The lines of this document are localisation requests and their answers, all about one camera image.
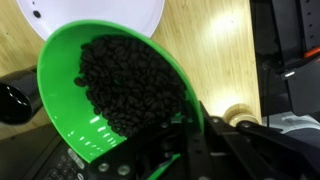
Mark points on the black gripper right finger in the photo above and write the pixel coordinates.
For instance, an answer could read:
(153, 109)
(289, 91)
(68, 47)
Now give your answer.
(240, 153)

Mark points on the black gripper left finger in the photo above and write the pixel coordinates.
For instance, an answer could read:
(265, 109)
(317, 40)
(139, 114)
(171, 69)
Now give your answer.
(146, 156)

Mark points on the dark green bowl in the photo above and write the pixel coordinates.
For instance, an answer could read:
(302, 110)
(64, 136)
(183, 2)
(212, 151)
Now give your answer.
(63, 100)

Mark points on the lilac round plate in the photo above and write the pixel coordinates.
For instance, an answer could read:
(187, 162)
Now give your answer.
(100, 13)

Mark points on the black microwave oven body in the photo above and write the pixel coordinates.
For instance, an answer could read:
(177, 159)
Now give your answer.
(36, 156)

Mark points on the dark coffee beans pile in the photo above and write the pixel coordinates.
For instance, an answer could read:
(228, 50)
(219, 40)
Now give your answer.
(133, 83)

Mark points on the black cup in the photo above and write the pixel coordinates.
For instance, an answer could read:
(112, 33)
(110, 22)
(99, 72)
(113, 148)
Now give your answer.
(16, 100)

